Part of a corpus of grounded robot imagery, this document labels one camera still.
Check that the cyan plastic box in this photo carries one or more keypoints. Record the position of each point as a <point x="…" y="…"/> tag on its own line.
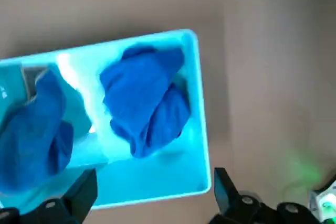
<point x="147" y="179"/>

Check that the blue square rag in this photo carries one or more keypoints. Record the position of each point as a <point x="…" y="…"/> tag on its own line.
<point x="34" y="129"/>
<point x="141" y="98"/>

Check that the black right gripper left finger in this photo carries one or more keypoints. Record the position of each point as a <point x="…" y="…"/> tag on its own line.
<point x="78" y="195"/>

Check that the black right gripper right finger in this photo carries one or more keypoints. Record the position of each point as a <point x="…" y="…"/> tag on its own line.
<point x="225" y="190"/>

